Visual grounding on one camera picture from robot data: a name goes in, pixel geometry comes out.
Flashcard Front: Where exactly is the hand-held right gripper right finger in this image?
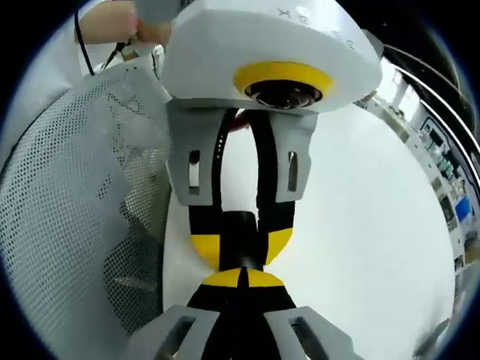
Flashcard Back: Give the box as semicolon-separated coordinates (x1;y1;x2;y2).
243;268;363;360

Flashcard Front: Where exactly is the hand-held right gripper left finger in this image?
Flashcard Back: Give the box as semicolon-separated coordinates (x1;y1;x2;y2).
127;268;245;360

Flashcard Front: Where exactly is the white counter row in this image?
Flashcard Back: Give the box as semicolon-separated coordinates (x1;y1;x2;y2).
374;89;479;275

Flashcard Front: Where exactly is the blue box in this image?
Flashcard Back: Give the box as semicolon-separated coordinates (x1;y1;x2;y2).
454;196;473;227

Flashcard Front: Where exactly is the thin black cable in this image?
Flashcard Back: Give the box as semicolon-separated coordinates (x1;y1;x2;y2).
98;40;131;71

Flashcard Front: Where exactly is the person's left hand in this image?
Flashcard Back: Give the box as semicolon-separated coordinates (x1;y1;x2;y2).
129;13;177;48

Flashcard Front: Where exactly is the grey mesh office chair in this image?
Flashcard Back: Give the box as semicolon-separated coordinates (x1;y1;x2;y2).
0;65;178;338

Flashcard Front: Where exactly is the black remote control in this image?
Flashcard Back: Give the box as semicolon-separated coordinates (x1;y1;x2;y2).
219;209;266;272

